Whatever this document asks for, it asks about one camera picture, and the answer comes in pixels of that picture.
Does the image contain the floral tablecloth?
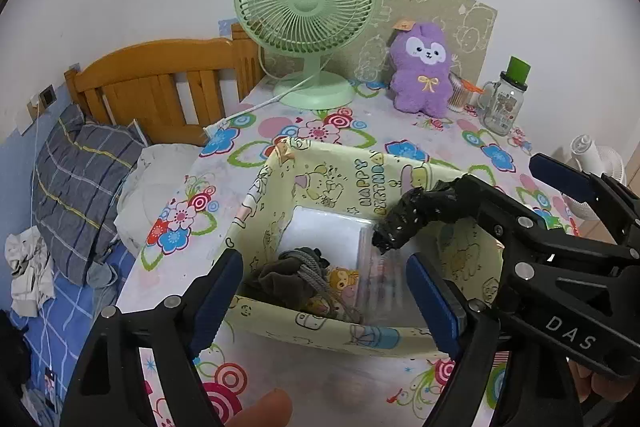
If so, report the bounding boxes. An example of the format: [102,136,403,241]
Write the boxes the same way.
[117,79,601,427]

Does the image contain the cotton swab jar orange lid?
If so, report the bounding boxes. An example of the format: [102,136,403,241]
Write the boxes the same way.
[447,72,485,112]

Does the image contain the yellow cartoon socks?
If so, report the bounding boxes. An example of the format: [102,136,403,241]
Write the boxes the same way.
[300,268,361,323]

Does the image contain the blue checked bed sheet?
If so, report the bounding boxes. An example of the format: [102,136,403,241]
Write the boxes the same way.
[0,104,138,427]

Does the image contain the white standing fan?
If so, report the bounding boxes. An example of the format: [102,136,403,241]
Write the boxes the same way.
[550,134,628,238]

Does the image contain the person's right hand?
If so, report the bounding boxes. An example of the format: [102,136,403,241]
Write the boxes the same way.
[567,354,640,408]

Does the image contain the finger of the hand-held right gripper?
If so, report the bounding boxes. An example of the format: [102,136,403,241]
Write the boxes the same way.
[529,153,640,249]
[451,174,627,264]

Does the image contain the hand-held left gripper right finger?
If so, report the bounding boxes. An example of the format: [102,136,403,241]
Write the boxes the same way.
[405,251,572,427]

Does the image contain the white duvet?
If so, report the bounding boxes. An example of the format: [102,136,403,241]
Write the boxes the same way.
[114,142,206,258]

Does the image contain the green desk fan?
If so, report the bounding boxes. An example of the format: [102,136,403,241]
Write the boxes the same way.
[234,0,376,110]

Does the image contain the purple plush toy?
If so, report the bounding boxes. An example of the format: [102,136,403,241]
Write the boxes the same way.
[387,19,457,116]

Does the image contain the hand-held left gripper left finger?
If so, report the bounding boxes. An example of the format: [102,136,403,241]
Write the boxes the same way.
[62,248,246,427]

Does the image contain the glass jar green lid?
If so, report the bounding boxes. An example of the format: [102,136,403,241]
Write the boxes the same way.
[480,55,532,136]

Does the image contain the yellow cartoon fabric box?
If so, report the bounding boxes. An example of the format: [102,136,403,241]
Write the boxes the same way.
[220,138,506,358]

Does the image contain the person's left hand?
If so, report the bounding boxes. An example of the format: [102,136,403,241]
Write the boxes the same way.
[235,388,294,427]

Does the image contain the green cartoon foam mat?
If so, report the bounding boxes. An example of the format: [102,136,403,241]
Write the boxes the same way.
[352,0,498,92]

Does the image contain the white crumpled cloth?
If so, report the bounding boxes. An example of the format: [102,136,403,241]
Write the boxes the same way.
[5,227,56,318]

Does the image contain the grey socks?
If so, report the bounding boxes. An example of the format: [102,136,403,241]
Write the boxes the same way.
[242,247,361,323]

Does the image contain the white fan cord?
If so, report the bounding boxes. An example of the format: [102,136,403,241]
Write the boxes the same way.
[204,74,313,135]

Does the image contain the wooden bed headboard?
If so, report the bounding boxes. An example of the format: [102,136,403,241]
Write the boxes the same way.
[64,19,266,145]

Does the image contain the grey plaid pillow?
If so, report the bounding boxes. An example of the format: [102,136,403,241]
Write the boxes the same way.
[32,104,148,285]

